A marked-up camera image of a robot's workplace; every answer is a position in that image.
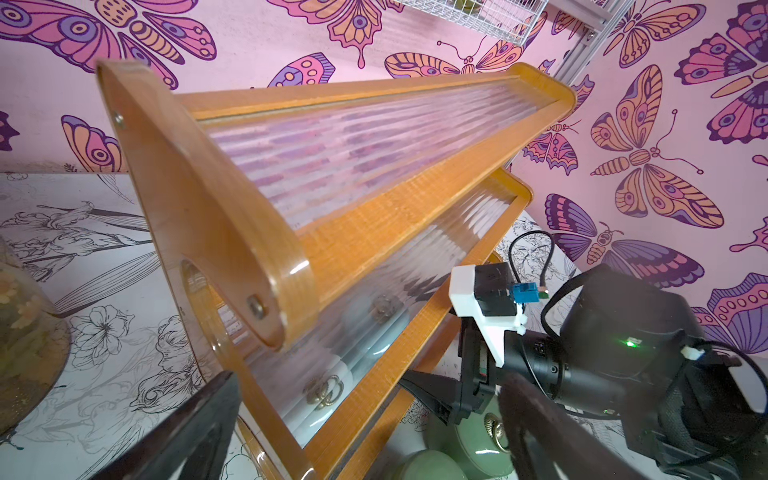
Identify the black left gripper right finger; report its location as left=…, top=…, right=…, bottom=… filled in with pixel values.
left=498, top=374, right=643, bottom=479

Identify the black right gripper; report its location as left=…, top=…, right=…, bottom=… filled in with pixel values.
left=398, top=318, right=540, bottom=426

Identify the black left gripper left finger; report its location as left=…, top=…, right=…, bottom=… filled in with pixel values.
left=93, top=371, right=242, bottom=479

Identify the small green tea canister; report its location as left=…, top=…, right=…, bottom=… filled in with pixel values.
left=425, top=397, right=514, bottom=479

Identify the blue canister bottom shelf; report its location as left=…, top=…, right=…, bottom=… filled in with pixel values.
left=341, top=294, right=411, bottom=382

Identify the white canister bottom shelf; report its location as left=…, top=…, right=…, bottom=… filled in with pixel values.
left=281, top=355, right=356, bottom=447

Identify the wooden three-tier shelf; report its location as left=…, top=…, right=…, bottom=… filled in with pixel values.
left=97, top=61, right=576, bottom=479

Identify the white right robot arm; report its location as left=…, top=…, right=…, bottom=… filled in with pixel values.
left=399, top=263, right=767, bottom=479

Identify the clear vase with plants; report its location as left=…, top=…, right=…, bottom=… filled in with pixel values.
left=1, top=242, right=71, bottom=441

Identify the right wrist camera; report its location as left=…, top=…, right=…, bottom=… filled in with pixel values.
left=448, top=262, right=548, bottom=367

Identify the white wire basket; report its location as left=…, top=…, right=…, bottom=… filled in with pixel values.
left=400, top=0, right=549, bottom=46

